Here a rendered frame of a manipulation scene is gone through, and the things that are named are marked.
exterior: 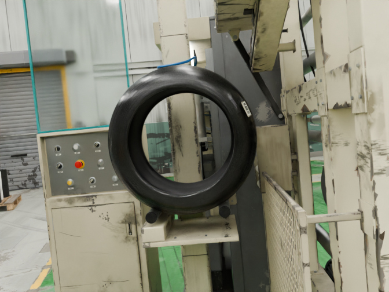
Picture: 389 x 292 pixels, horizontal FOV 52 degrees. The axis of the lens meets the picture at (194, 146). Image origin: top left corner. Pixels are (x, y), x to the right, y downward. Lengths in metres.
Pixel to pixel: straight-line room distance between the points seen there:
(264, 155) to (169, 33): 0.71
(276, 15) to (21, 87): 10.14
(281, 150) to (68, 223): 1.26
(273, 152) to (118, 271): 1.13
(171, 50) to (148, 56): 9.15
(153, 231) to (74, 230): 0.91
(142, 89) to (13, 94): 9.88
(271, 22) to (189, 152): 0.73
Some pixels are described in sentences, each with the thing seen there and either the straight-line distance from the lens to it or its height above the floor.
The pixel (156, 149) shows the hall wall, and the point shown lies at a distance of 10.80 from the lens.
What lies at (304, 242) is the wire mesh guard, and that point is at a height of 0.92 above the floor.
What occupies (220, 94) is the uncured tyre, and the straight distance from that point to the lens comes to 1.46.
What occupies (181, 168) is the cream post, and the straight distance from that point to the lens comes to 1.87.
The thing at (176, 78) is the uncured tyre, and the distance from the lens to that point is 1.48.
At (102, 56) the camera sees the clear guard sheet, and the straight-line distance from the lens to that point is 2.32.
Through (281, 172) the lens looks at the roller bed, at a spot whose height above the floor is 0.99.
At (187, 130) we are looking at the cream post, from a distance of 1.85.
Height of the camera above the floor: 1.23
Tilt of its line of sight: 3 degrees down
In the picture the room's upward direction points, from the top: 5 degrees counter-clockwise
